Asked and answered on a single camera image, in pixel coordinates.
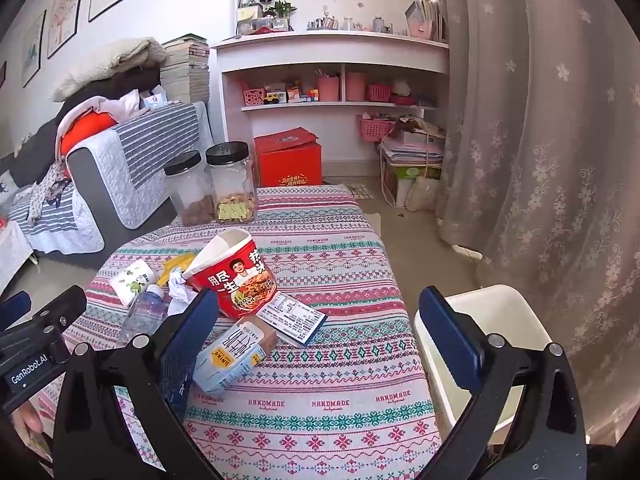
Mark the white cloth bag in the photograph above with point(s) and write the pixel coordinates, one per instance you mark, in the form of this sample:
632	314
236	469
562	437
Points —
422	194

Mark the large pink slatted basket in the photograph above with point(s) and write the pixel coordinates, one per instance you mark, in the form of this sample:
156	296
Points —
372	128

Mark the red cardboard box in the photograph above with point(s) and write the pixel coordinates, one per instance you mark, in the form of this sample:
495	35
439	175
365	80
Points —
290	160

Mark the clear plastic water bottle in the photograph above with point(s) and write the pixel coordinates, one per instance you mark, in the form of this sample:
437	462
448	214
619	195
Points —
145	315

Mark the small pink slatted basket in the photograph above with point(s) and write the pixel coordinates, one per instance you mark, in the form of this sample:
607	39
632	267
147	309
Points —
379	93

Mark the white blue milk carton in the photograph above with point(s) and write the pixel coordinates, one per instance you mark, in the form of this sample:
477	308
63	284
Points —
230	360

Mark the orange peel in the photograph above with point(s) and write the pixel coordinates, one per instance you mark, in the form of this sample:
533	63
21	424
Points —
175	265

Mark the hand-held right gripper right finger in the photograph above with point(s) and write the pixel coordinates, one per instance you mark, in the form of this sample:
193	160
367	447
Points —
450	340

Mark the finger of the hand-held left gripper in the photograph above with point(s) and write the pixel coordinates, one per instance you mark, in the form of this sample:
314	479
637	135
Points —
62	307
14	305

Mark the yellow toy car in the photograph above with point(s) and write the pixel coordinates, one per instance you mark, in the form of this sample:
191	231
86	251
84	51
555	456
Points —
271	98

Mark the pink lattice basket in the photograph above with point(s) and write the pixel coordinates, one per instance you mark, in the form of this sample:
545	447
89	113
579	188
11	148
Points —
253	96

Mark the pink cloth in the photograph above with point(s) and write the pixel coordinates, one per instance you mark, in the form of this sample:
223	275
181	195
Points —
120	107

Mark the striped seat sheet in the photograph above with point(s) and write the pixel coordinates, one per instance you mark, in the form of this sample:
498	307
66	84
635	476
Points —
60	225

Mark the white packet with green label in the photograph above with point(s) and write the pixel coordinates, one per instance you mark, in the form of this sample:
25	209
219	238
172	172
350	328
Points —
131	280

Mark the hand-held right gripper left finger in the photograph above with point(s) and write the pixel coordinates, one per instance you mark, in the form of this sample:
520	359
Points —
192	340

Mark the white trash bin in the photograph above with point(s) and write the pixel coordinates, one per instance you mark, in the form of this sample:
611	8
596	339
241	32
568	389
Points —
500	310

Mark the white tissue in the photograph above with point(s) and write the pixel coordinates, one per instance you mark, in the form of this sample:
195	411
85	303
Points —
177	290

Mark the blue white printed box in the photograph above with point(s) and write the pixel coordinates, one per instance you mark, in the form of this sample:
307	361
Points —
295	320

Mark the white shelf unit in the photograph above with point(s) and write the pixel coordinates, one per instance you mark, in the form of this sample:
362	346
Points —
300	47

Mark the pink pen pot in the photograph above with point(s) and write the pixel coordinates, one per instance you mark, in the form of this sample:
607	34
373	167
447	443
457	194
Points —
327	88
356	86

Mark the floral patterned cloth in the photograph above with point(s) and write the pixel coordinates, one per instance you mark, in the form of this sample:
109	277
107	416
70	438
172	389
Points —
50	192

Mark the floral lace curtain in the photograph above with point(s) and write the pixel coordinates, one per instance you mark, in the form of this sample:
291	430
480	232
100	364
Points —
540	160

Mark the orange cushion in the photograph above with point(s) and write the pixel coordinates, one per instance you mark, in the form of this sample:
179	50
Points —
85	130

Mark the person's left hand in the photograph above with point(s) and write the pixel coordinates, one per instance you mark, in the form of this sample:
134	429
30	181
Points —
27	422

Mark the white quilted sofa cover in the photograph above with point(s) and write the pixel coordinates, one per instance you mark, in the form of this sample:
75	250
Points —
115	175

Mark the dark folded blanket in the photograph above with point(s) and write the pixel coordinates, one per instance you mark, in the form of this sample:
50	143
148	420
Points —
125	85

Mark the green white cardboard box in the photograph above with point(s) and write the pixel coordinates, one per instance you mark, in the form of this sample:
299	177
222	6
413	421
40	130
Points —
407	177

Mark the clear jar of brown nuts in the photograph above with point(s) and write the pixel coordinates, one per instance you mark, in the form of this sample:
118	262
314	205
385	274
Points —
190	195

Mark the red instant noodle cup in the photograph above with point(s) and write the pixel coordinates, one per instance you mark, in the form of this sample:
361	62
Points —
240	270

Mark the stack of books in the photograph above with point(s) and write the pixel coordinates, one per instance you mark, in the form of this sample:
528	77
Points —
187	67

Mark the grey striped sofa cover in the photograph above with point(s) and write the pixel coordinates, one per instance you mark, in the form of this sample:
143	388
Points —
155	135

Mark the cream fleece blanket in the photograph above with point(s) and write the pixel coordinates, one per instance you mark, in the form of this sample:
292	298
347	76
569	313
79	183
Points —
110	62

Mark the grey sofa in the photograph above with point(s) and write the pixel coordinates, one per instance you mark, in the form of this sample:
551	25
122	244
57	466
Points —
85	175

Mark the white lace cloth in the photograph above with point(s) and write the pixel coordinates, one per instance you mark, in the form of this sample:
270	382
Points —
12	255

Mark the clear jar with yellow label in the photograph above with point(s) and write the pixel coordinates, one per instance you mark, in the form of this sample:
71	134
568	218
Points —
232	185

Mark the stack of papers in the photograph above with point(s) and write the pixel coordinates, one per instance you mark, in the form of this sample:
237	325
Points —
412	152

